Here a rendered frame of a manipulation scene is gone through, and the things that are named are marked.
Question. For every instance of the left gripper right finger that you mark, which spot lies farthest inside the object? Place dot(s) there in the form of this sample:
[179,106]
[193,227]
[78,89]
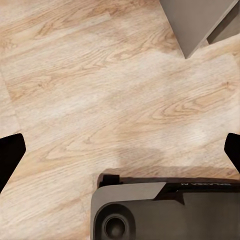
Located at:
[232,149]

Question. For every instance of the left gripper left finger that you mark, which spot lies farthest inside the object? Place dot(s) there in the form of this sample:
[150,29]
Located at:
[12,149]

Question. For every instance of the dishwasher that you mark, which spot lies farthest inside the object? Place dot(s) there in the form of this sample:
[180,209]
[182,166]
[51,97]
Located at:
[228,27]

